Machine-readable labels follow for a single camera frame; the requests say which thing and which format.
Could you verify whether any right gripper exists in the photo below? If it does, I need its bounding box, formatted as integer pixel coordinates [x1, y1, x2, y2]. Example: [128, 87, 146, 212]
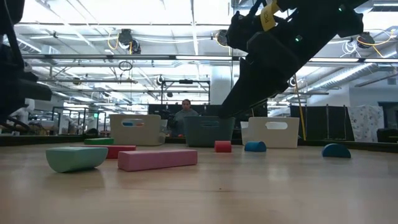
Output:
[219, 11, 312, 118]

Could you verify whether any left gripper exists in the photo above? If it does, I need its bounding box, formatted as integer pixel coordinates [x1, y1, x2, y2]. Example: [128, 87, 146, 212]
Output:
[0, 43, 53, 124]

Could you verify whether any blue half-round block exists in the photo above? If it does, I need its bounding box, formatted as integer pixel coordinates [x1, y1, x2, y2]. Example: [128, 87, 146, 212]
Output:
[322, 143, 352, 159]
[244, 141, 267, 152]

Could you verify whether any small red block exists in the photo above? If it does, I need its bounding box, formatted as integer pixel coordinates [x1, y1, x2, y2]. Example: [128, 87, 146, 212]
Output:
[214, 140, 233, 153]

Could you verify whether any light turquoise half-round block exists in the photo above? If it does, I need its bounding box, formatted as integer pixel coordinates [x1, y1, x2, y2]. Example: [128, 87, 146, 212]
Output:
[45, 146, 109, 174]

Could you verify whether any green short block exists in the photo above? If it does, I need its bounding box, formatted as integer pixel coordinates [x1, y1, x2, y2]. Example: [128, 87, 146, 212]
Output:
[83, 137, 115, 146]

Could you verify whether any red long block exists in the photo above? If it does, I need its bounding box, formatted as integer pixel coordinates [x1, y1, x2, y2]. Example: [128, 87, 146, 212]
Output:
[70, 144, 137, 160]

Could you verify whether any pink long block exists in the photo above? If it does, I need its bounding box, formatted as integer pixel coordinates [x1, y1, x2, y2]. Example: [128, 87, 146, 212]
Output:
[117, 149, 198, 172]

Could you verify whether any white building column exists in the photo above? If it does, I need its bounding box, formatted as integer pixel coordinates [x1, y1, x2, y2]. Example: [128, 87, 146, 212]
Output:
[210, 65, 233, 106]

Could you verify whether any white plastic bin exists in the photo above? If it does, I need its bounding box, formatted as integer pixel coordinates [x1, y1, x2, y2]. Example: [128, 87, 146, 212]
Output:
[240, 116, 300, 149]

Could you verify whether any teal plastic bin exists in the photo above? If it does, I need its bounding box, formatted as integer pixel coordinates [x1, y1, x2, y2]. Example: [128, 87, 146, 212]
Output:
[183, 116, 236, 148]

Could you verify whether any yellow tape tag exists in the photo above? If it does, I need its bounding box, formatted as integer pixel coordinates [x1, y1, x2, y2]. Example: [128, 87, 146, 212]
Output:
[260, 1, 280, 32]

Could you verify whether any person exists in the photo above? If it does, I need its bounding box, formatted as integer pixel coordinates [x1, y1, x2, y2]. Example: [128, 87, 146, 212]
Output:
[172, 98, 200, 138]

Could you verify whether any black fence panel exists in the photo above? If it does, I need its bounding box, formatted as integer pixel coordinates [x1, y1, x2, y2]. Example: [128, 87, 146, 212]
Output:
[290, 105, 355, 141]

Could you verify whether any long ceiling light bar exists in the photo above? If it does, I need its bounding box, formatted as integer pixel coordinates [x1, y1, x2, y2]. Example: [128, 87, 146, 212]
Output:
[21, 53, 398, 63]

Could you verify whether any black divider panel row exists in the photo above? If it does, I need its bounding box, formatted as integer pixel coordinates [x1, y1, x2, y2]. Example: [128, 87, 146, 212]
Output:
[147, 103, 268, 118]

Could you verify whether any light grey plastic bin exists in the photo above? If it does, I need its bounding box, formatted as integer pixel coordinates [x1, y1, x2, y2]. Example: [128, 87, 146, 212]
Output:
[109, 114, 167, 147]

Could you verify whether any white patterned sheet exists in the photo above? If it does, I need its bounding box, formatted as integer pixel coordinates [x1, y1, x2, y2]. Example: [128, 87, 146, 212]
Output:
[347, 105, 385, 143]

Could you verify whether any yellow hanging cable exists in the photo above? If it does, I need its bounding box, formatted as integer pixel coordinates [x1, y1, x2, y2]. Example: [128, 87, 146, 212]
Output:
[292, 73, 308, 141]

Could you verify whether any black metal frame stand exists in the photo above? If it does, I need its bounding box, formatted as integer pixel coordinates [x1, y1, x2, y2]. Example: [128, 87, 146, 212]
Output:
[160, 79, 211, 105]

